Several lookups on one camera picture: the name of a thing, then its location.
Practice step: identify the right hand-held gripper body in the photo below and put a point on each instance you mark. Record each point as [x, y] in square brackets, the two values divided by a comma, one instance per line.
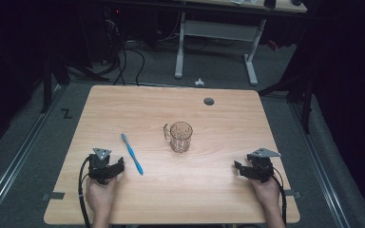
[261, 167]

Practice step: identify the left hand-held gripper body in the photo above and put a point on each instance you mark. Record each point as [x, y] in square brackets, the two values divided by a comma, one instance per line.
[99, 166]

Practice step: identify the blue toothbrush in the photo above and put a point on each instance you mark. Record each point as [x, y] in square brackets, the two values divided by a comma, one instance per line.
[132, 155]

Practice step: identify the clear glass mug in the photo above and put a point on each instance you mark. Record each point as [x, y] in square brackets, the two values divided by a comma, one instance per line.
[180, 139]

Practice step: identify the person's right hand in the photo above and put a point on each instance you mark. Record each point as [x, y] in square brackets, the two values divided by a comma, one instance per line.
[267, 193]

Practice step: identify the person's left hand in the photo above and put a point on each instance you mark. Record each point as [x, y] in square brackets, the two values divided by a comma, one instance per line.
[99, 196]

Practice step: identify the grey tape strip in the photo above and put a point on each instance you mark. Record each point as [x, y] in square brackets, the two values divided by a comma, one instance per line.
[293, 193]
[53, 195]

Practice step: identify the grey round table grommet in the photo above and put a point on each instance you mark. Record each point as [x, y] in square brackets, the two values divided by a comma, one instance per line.
[208, 101]

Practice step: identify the black metal stand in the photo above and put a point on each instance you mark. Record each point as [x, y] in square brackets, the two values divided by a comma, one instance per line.
[305, 104]
[47, 85]

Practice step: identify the small white floor object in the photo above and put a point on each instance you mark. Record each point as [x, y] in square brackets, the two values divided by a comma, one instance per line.
[199, 82]

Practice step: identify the small red object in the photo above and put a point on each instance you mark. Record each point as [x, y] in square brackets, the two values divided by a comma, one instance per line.
[272, 44]

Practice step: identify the light wooden desk top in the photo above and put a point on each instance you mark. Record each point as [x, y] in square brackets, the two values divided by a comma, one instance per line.
[285, 7]

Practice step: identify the metal floor rail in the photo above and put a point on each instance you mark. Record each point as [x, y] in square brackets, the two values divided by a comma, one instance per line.
[321, 171]
[15, 164]

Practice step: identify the white metal desk frame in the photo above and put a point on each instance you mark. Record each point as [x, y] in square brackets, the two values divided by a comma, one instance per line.
[217, 30]

